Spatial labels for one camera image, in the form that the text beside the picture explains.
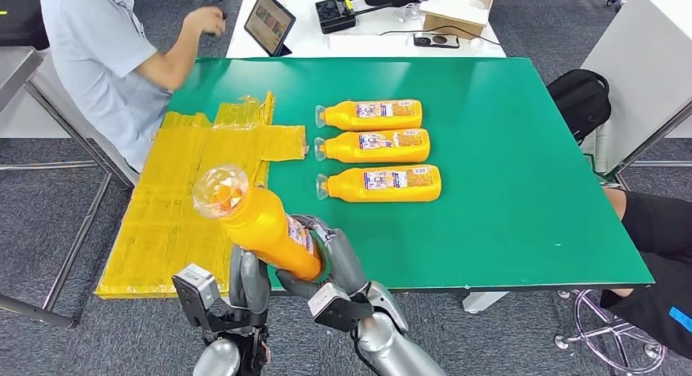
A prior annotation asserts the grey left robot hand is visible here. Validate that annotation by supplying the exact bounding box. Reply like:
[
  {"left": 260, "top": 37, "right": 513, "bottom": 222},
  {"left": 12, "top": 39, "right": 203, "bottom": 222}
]
[{"left": 228, "top": 243, "right": 272, "bottom": 315}]

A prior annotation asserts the person's right hand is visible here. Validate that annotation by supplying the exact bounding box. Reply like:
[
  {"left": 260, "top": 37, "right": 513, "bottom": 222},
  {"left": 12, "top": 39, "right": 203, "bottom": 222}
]
[{"left": 184, "top": 6, "right": 228, "bottom": 38}]

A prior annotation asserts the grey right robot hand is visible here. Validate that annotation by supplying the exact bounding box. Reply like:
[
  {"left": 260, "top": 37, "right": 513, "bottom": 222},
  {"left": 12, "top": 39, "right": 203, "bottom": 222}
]
[{"left": 275, "top": 214, "right": 374, "bottom": 302}]

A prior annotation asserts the orange detergent bottle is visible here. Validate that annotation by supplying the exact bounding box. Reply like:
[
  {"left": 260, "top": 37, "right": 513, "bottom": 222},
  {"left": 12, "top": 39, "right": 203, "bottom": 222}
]
[
  {"left": 315, "top": 99, "right": 424, "bottom": 132},
  {"left": 192, "top": 165, "right": 326, "bottom": 283},
  {"left": 315, "top": 164, "right": 443, "bottom": 204},
  {"left": 313, "top": 128, "right": 432, "bottom": 165}
]

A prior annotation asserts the black tablet on stand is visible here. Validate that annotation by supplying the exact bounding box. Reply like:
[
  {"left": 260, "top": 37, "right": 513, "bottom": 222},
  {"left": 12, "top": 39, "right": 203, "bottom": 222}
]
[{"left": 243, "top": 0, "right": 297, "bottom": 58}]

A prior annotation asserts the yellow taped cardboard mat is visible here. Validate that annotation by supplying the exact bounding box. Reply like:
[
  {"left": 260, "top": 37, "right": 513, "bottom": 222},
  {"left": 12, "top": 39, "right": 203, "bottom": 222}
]
[{"left": 94, "top": 91, "right": 308, "bottom": 301}]

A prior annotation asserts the person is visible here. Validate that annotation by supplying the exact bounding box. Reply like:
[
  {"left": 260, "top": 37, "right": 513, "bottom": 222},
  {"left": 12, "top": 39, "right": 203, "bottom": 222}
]
[
  {"left": 598, "top": 187, "right": 692, "bottom": 361},
  {"left": 40, "top": 0, "right": 228, "bottom": 175}
]

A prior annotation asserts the black router with antennas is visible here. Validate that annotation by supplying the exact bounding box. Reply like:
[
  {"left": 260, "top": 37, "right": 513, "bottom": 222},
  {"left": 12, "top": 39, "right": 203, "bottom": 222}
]
[{"left": 315, "top": 0, "right": 393, "bottom": 35}]

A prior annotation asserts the white table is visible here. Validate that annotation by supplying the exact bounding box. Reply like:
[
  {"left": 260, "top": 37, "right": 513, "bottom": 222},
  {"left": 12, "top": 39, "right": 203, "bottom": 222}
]
[{"left": 225, "top": 0, "right": 508, "bottom": 60}]

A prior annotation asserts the black hard case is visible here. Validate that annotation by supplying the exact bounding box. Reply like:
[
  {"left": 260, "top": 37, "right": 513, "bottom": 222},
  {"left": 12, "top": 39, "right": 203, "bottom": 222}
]
[{"left": 0, "top": 0, "right": 51, "bottom": 51}]

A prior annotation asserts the green table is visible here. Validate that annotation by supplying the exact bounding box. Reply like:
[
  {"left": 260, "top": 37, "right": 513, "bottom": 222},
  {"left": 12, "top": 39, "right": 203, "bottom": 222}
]
[{"left": 164, "top": 55, "right": 656, "bottom": 315}]

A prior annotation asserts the brown cardboard box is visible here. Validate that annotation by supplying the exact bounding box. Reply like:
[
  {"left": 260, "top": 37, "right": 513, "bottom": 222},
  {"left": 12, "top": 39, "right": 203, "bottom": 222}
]
[{"left": 419, "top": 0, "right": 499, "bottom": 40}]

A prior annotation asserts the white foam sheet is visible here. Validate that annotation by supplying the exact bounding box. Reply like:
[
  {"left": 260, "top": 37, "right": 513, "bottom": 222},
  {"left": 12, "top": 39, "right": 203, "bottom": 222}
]
[{"left": 420, "top": 0, "right": 490, "bottom": 26}]

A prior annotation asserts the chrome chair base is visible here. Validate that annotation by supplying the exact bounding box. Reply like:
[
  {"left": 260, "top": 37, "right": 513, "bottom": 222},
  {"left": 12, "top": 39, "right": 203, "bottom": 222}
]
[{"left": 555, "top": 288, "right": 668, "bottom": 376}]

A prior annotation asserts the black backpack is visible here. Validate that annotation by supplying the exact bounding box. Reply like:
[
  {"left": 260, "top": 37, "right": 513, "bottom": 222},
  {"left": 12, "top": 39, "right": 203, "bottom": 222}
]
[{"left": 547, "top": 68, "right": 613, "bottom": 146}]

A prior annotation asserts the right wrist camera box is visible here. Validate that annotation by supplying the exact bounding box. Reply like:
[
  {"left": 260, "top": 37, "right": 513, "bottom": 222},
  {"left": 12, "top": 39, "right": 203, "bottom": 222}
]
[{"left": 307, "top": 283, "right": 374, "bottom": 333}]

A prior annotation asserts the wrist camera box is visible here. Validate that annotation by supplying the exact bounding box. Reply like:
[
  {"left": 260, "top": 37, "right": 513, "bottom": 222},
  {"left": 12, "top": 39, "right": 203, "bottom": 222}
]
[
  {"left": 307, "top": 283, "right": 374, "bottom": 333},
  {"left": 171, "top": 263, "right": 223, "bottom": 330}
]

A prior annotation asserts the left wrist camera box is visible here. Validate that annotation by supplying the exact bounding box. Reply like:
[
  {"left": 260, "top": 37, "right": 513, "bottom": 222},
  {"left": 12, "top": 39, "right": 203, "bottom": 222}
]
[{"left": 171, "top": 263, "right": 223, "bottom": 330}]

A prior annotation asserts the thin black cable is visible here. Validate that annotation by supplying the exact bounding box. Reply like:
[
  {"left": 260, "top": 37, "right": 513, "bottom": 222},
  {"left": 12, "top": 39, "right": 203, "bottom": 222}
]
[{"left": 379, "top": 24, "right": 503, "bottom": 47}]

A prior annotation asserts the white cable bundle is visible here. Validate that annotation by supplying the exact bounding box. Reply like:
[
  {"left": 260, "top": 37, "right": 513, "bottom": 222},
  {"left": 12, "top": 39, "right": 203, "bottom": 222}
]
[{"left": 393, "top": 2, "right": 428, "bottom": 24}]

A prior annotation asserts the black flat camera device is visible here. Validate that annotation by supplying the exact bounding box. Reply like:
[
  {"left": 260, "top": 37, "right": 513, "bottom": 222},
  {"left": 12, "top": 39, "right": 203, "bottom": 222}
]
[{"left": 413, "top": 32, "right": 461, "bottom": 50}]

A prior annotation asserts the white cabinet with steel frame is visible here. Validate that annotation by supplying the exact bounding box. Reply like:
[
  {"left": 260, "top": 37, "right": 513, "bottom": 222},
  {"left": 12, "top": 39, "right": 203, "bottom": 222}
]
[{"left": 581, "top": 0, "right": 692, "bottom": 177}]

